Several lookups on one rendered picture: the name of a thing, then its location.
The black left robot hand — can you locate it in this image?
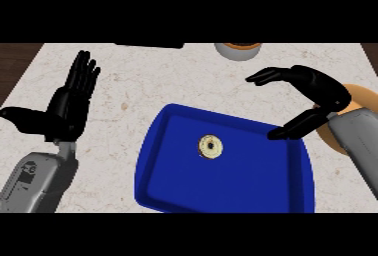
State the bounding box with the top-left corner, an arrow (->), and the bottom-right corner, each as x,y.
0,50 -> 102,143

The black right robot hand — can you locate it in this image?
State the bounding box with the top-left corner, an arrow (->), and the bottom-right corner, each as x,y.
244,64 -> 353,141

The grey pot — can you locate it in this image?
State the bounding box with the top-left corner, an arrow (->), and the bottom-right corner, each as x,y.
213,42 -> 263,62

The cream cupcake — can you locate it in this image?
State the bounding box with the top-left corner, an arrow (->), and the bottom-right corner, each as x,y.
196,134 -> 224,160

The blue tray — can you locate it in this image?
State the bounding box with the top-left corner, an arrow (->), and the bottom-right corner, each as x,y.
133,103 -> 316,214

